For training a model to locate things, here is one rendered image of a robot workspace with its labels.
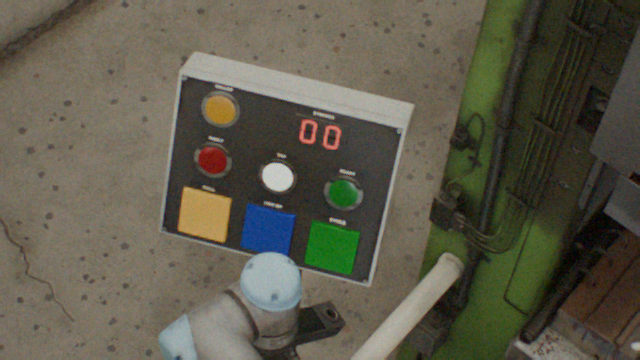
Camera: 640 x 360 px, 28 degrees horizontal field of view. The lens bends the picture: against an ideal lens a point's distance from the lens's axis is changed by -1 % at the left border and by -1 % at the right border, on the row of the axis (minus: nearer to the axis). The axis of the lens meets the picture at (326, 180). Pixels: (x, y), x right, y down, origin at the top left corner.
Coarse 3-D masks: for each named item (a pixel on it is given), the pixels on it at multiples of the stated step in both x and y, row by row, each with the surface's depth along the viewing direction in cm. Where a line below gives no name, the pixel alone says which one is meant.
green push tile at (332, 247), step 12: (312, 228) 196; (324, 228) 195; (336, 228) 195; (348, 228) 196; (312, 240) 197; (324, 240) 196; (336, 240) 196; (348, 240) 196; (312, 252) 198; (324, 252) 197; (336, 252) 197; (348, 252) 197; (312, 264) 199; (324, 264) 198; (336, 264) 198; (348, 264) 197
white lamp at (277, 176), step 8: (272, 168) 193; (280, 168) 193; (288, 168) 193; (264, 176) 194; (272, 176) 194; (280, 176) 193; (288, 176) 193; (272, 184) 194; (280, 184) 194; (288, 184) 194
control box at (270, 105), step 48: (192, 96) 191; (240, 96) 189; (288, 96) 188; (336, 96) 191; (192, 144) 194; (240, 144) 193; (288, 144) 191; (384, 144) 188; (240, 192) 196; (288, 192) 195; (384, 192) 192; (192, 240) 202; (240, 240) 200
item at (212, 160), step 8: (200, 152) 194; (208, 152) 194; (216, 152) 194; (200, 160) 195; (208, 160) 195; (216, 160) 194; (224, 160) 194; (208, 168) 195; (216, 168) 195; (224, 168) 195
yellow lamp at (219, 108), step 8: (216, 96) 190; (208, 104) 190; (216, 104) 190; (224, 104) 190; (232, 104) 190; (208, 112) 191; (216, 112) 191; (224, 112) 190; (232, 112) 190; (216, 120) 191; (224, 120) 191
